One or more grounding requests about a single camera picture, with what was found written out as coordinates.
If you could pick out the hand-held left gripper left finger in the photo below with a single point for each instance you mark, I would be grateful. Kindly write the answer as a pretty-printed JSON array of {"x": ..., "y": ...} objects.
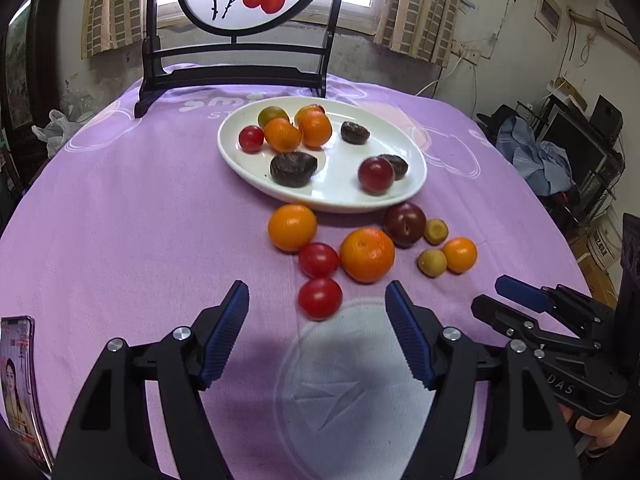
[{"x": 225, "y": 335}]

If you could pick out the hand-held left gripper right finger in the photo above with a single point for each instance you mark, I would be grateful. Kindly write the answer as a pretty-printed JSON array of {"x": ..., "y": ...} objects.
[{"x": 410, "y": 335}]

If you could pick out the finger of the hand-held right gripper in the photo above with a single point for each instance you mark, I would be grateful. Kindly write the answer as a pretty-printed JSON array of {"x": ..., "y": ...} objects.
[
  {"x": 522, "y": 292},
  {"x": 500, "y": 312}
]

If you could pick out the red purple plum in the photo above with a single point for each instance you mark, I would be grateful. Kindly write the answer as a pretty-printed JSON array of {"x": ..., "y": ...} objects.
[{"x": 375, "y": 175}]

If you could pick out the white oval plate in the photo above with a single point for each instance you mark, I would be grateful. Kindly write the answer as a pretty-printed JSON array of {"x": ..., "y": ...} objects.
[{"x": 335, "y": 185}]

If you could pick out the wrinkled brown passion fruit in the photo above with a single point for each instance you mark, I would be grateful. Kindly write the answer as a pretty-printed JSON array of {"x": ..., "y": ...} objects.
[
  {"x": 293, "y": 169},
  {"x": 401, "y": 166}
]

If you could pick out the orange tangerine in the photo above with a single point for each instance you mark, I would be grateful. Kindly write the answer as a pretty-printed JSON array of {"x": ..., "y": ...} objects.
[
  {"x": 367, "y": 254},
  {"x": 316, "y": 130},
  {"x": 282, "y": 134}
]

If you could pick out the small wrinkled passion fruit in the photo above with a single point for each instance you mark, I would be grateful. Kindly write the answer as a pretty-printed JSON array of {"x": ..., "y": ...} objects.
[{"x": 355, "y": 131}]

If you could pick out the green tangerine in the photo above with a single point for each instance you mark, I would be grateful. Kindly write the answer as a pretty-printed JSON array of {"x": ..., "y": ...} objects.
[{"x": 271, "y": 115}]

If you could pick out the oval yellow-orange kumquat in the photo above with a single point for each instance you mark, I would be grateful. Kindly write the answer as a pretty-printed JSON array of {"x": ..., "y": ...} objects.
[{"x": 305, "y": 109}]

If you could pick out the person's right hand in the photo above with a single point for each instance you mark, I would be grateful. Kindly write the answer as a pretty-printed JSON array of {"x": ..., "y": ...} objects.
[{"x": 595, "y": 430}]

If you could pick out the small orange kumquat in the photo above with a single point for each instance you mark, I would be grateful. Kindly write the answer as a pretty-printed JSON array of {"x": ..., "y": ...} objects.
[{"x": 459, "y": 254}]

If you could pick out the small yellow-green longan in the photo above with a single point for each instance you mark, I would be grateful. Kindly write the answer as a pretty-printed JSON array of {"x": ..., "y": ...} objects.
[
  {"x": 436, "y": 231},
  {"x": 432, "y": 262}
]

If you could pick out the white bucket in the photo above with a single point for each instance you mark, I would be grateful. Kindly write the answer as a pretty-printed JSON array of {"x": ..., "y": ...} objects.
[{"x": 605, "y": 245}]

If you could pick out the dark purple plum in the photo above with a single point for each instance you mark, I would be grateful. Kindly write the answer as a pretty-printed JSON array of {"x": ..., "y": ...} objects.
[{"x": 404, "y": 224}]

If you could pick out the smooth round orange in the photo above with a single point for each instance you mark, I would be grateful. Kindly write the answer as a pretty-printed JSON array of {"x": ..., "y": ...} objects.
[{"x": 292, "y": 227}]

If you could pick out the blue clothes pile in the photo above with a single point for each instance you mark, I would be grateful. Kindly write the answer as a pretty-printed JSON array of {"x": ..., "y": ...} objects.
[{"x": 542, "y": 160}]

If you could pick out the computer monitor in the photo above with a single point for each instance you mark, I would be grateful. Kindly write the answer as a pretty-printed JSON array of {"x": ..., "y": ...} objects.
[{"x": 575, "y": 145}]

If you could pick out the purple tablecloth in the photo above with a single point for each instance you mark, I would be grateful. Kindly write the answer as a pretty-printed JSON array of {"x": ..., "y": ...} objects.
[{"x": 125, "y": 210}]

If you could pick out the black bag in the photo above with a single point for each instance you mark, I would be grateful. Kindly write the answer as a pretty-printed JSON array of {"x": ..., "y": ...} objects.
[{"x": 492, "y": 120}]

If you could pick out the black speaker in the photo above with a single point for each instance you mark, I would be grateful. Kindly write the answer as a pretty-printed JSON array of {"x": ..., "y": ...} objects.
[{"x": 606, "y": 120}]

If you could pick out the cardboard box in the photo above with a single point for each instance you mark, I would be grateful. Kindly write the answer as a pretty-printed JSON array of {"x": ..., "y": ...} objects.
[{"x": 570, "y": 91}]

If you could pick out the smartphone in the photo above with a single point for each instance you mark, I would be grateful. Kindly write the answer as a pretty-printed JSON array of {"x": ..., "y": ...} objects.
[{"x": 20, "y": 390}]

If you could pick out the black persimmon painting table screen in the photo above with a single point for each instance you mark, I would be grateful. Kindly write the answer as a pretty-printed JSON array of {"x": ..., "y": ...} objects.
[{"x": 230, "y": 80}]

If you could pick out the white plastic bag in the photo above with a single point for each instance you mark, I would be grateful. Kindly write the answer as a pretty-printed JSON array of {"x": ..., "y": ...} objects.
[{"x": 52, "y": 132}]

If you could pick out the brick pattern curtain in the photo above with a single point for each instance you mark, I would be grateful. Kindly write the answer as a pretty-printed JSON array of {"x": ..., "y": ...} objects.
[
  {"x": 115, "y": 5},
  {"x": 420, "y": 15}
]

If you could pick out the dark wooden cabinet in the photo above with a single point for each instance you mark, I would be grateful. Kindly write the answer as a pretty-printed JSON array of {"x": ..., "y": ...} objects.
[{"x": 30, "y": 60}]

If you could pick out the white wall socket strip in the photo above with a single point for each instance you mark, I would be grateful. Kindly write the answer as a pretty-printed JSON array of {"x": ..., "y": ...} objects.
[{"x": 466, "y": 52}]

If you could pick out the white wall panel box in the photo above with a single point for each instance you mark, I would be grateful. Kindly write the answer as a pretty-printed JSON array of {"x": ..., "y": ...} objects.
[{"x": 547, "y": 12}]

